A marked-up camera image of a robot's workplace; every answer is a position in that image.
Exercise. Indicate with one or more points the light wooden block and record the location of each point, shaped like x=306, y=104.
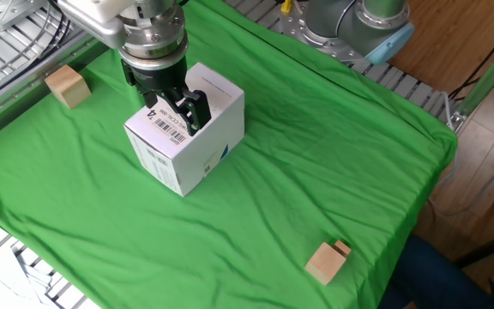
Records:
x=324, y=264

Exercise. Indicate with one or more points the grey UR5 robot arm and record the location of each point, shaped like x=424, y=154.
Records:
x=152, y=26

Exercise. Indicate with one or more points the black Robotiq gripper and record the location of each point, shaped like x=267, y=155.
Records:
x=161, y=76

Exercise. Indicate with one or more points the blue jeans leg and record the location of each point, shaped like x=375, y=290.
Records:
x=427, y=274

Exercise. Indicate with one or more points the white cardboard box with barcode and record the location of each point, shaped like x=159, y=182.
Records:
x=204, y=129

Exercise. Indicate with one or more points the small yellow object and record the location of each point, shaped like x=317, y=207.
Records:
x=286, y=6

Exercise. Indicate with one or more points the green cloth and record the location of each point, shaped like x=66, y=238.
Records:
x=294, y=150

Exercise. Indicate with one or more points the grey aluminium frame rail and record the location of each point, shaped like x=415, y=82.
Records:
x=15, y=92

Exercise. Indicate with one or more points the small wooden block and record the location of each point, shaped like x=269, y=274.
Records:
x=344, y=248

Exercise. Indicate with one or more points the plain wooden cube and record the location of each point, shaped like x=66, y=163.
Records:
x=67, y=86

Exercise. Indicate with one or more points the green aluminium post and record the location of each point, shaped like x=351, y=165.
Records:
x=491, y=73

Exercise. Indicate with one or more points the black stand legs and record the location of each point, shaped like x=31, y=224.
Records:
x=487, y=249

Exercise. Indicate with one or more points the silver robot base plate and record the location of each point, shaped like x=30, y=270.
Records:
x=292, y=26

